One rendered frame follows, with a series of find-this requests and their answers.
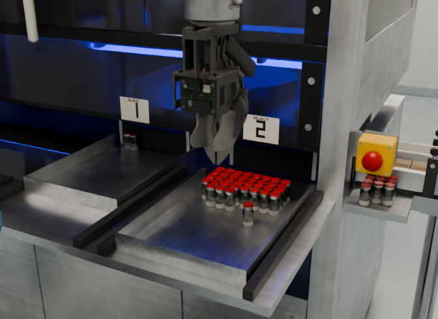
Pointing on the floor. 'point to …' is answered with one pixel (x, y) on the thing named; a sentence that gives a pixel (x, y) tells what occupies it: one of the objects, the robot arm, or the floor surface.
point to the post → (337, 143)
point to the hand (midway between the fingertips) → (219, 154)
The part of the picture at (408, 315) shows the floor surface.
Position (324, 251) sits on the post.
